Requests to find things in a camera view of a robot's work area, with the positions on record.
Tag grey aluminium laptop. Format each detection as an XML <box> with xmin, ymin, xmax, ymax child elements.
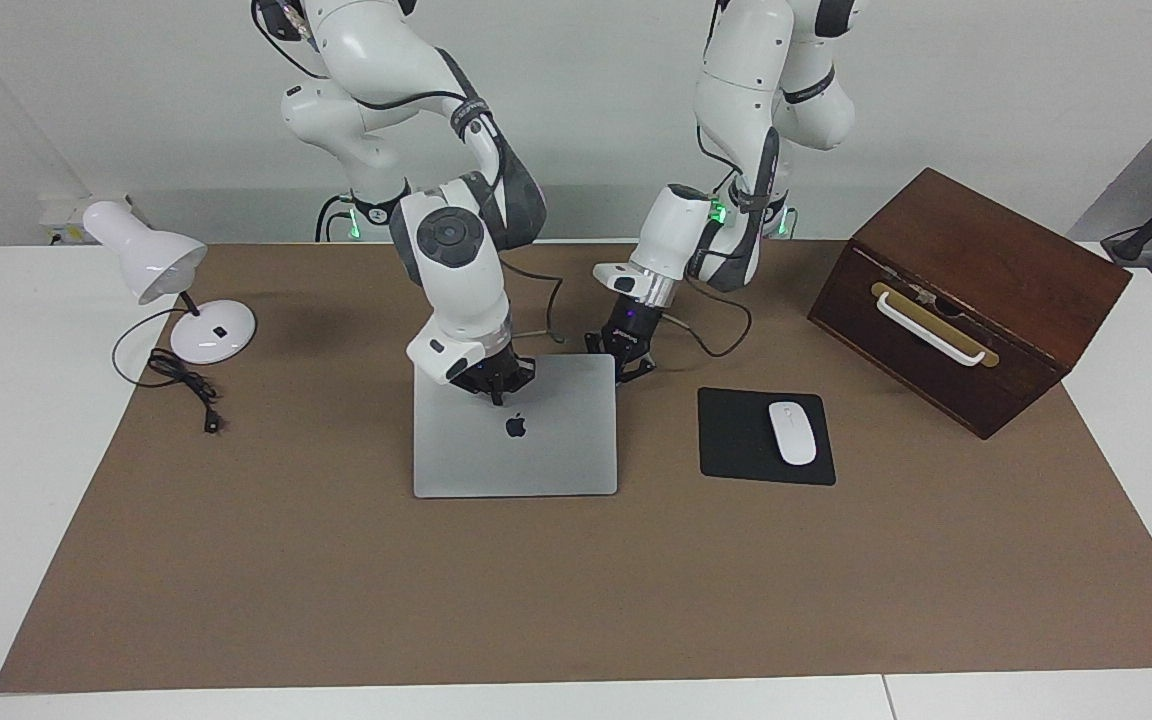
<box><xmin>412</xmin><ymin>352</ymin><xmax>620</xmax><ymax>499</ymax></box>

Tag black mouse pad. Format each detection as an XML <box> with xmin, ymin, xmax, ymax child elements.
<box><xmin>697</xmin><ymin>387</ymin><xmax>837</xmax><ymax>487</ymax></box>

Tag white computer mouse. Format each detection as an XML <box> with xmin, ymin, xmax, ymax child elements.
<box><xmin>768</xmin><ymin>401</ymin><xmax>819</xmax><ymax>467</ymax></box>

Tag brown table mat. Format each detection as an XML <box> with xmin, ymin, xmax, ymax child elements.
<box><xmin>0</xmin><ymin>240</ymin><xmax>1152</xmax><ymax>694</ymax></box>

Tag white desk lamp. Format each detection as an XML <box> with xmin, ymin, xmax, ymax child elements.
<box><xmin>82</xmin><ymin>200</ymin><xmax>258</xmax><ymax>365</ymax></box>

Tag dark brown wooden box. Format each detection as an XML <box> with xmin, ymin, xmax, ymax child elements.
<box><xmin>807</xmin><ymin>167</ymin><xmax>1133</xmax><ymax>441</ymax></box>

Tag white power strip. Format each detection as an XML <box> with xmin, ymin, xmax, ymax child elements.
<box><xmin>40</xmin><ymin>194</ymin><xmax>133</xmax><ymax>247</ymax></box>

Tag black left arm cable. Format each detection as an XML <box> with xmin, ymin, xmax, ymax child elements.
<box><xmin>664</xmin><ymin>272</ymin><xmax>753</xmax><ymax>359</ymax></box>

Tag black right base cables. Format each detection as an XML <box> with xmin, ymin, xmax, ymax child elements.
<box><xmin>313</xmin><ymin>193</ymin><xmax>355</xmax><ymax>243</ymax></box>

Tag white box handle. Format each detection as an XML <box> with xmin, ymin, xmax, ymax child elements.
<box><xmin>876</xmin><ymin>291</ymin><xmax>987</xmax><ymax>367</ymax></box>

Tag black lamp power cable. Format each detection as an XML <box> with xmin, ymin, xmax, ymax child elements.
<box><xmin>112</xmin><ymin>307</ymin><xmax>225</xmax><ymax>434</ymax></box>

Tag brass handle plate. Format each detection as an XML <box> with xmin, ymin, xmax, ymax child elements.
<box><xmin>871</xmin><ymin>282</ymin><xmax>1001</xmax><ymax>369</ymax></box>

